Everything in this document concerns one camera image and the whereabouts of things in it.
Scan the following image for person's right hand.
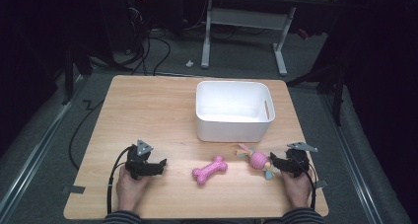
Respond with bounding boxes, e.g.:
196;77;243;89
281;170;314;210

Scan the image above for white plastic bin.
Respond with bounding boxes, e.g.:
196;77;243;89
195;80;276;143

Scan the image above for bundle of black cables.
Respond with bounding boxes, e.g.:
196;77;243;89
122;0;173;77

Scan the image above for person's left hand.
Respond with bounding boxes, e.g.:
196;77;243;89
115;166;152;214

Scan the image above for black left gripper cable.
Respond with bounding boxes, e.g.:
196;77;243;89
105;145;134;216

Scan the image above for pink rope ball toy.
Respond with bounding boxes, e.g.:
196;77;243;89
236;143;275;181

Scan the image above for black metal stand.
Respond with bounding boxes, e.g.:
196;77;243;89
61;44;94;107
285;60;347;127

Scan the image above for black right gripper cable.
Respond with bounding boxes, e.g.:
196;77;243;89
294;154;319;212

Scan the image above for white frame wooden desk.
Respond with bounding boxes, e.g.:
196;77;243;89
199;0;340;77

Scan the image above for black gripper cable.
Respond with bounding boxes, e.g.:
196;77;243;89
294;154;319;212
105;145;134;216

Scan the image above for metal floor rail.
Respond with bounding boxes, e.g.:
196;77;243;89
318;91;384;224
0;74;85;218

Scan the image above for black floor cable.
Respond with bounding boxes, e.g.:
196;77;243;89
68;99;105;171

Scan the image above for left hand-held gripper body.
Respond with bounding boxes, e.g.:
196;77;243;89
124;138;155;181

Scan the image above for pink rubber bone toy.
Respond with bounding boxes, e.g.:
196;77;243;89
191;155;229;187

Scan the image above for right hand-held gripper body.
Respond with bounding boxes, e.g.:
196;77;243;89
283;141;319;179

